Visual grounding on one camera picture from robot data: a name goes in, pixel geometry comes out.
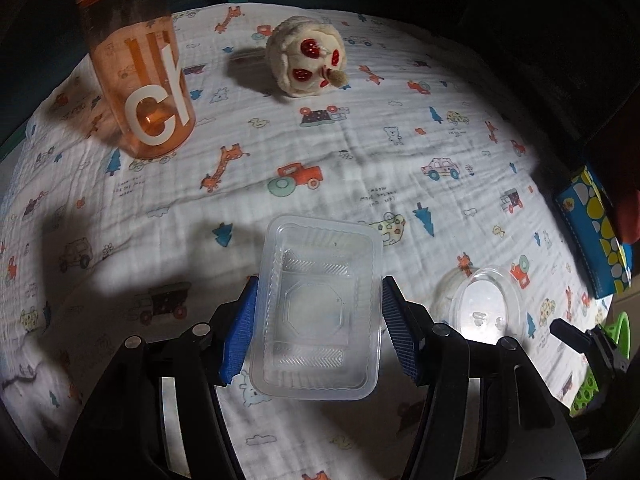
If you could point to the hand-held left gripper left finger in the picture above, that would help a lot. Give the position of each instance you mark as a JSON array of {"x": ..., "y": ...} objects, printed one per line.
[{"x": 240, "y": 335}]

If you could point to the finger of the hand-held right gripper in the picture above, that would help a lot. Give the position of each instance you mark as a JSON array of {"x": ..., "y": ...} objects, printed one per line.
[{"x": 570, "y": 334}]

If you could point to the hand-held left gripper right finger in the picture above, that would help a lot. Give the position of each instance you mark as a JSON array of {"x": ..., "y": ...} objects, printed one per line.
[{"x": 400, "y": 335}]

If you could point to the green plastic basket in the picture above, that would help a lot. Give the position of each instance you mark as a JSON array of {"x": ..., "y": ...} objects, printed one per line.
[{"x": 597, "y": 375}]

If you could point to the rectangular clear plastic container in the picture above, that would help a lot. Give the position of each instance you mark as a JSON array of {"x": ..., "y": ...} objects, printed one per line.
[{"x": 315, "y": 310}]

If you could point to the small clear plastic cup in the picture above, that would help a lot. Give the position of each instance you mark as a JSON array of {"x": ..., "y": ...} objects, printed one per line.
[{"x": 484, "y": 305}]

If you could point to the blue yellow tissue box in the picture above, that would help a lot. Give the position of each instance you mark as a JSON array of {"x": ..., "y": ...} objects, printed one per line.
[{"x": 595, "y": 240}]

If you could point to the red ball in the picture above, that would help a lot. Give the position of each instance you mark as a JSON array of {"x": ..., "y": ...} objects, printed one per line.
[{"x": 629, "y": 220}]

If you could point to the printed white blanket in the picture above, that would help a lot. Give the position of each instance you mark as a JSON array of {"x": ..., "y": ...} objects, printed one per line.
[{"x": 320, "y": 170}]

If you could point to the orange water bottle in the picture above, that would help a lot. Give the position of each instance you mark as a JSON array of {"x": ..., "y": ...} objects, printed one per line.
[{"x": 140, "y": 80}]

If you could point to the cream plush cake toy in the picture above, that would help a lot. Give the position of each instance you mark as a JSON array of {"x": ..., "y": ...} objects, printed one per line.
[{"x": 307, "y": 57}]

